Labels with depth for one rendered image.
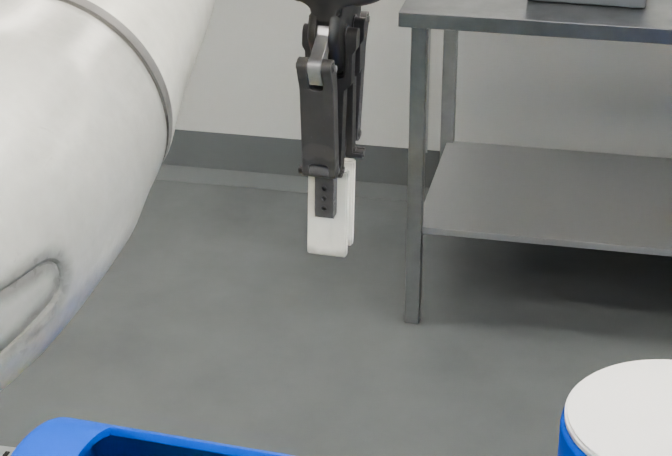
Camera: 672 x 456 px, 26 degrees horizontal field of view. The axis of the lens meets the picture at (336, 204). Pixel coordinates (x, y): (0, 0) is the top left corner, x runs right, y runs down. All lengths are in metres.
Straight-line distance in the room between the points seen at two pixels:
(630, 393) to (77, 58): 1.38
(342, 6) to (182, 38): 0.40
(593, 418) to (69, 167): 1.34
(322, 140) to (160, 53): 0.46
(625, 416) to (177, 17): 1.26
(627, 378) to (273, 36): 3.04
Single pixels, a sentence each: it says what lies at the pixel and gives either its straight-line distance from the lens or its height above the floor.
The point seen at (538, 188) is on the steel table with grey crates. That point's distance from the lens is 4.19.
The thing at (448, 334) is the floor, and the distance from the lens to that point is 4.00.
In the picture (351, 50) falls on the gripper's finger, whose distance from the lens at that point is 1.02.
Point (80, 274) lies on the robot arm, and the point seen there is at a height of 1.77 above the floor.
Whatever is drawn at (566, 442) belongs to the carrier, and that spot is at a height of 1.02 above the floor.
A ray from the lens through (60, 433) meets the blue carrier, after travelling 1.40.
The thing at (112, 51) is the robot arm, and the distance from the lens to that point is 0.55.
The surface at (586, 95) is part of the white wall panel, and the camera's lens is 4.65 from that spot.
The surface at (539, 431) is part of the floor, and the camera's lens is 3.63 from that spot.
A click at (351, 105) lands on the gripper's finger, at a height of 1.62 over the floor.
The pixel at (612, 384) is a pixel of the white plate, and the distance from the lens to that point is 1.85.
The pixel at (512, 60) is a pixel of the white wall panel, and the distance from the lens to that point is 4.63.
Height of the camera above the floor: 2.00
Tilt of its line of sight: 25 degrees down
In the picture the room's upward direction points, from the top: straight up
